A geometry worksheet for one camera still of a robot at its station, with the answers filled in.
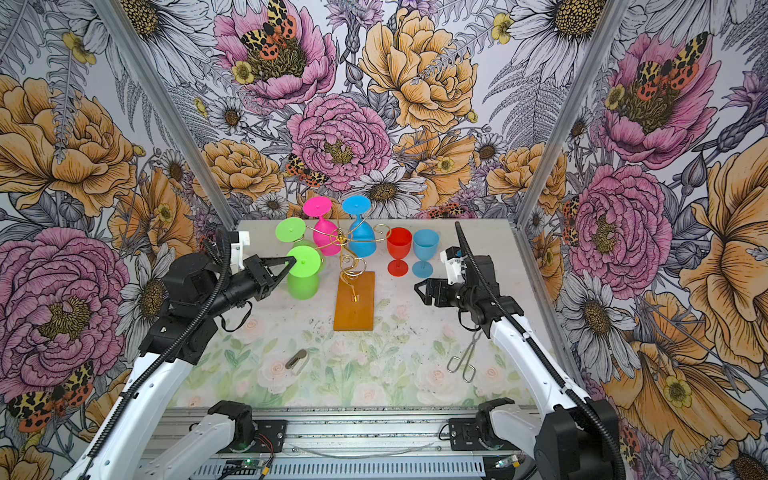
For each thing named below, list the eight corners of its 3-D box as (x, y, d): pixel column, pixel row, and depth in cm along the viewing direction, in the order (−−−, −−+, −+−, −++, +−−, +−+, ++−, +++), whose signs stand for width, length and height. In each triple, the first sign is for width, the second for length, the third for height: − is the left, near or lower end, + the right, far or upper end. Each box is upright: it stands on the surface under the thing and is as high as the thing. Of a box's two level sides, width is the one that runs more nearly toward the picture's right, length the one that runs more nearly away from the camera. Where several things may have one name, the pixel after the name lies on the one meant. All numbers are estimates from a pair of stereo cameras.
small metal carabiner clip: (286, 370, 87) (283, 367, 85) (299, 349, 91) (297, 346, 89) (296, 375, 86) (294, 372, 84) (309, 354, 90) (307, 350, 88)
